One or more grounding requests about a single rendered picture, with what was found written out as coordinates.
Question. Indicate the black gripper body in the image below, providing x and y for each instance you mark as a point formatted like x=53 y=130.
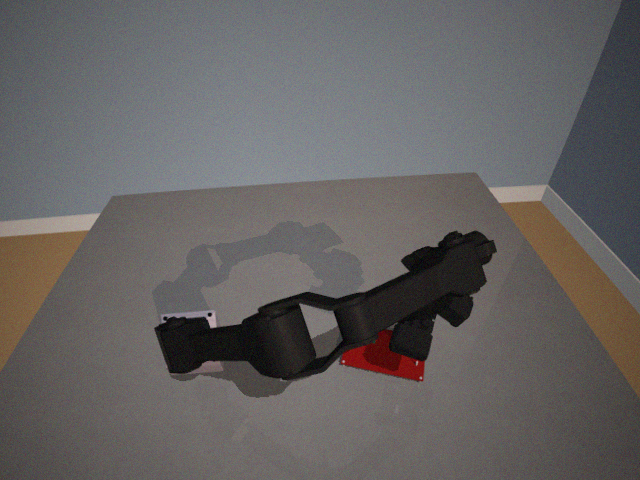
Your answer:
x=412 y=339

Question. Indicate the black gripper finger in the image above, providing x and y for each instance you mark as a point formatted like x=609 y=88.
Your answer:
x=430 y=329

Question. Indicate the red plate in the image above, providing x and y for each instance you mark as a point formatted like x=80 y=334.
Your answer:
x=377 y=357

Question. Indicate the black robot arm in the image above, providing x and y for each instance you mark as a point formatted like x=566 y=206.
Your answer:
x=276 y=341

